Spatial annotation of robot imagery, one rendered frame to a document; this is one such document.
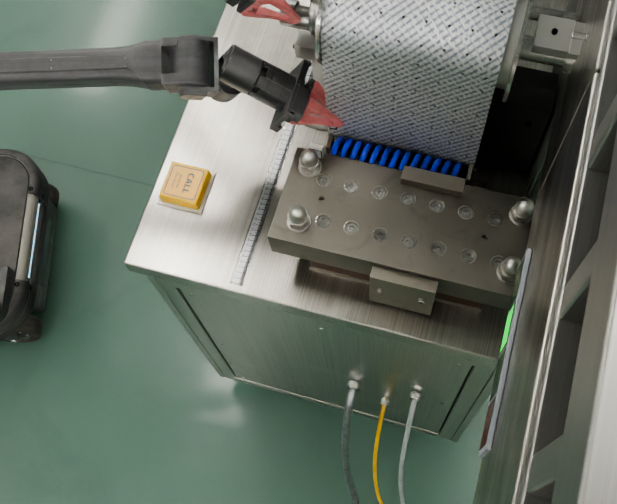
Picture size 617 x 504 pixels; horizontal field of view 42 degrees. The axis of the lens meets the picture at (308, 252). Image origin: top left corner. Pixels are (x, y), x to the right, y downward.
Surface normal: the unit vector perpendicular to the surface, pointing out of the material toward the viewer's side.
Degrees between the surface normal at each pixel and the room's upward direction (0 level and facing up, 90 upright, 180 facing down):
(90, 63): 20
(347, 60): 90
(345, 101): 90
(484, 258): 0
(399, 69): 90
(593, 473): 0
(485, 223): 0
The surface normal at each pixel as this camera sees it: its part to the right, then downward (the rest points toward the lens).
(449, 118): -0.28, 0.90
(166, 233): -0.07, -0.37
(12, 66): -0.05, -0.04
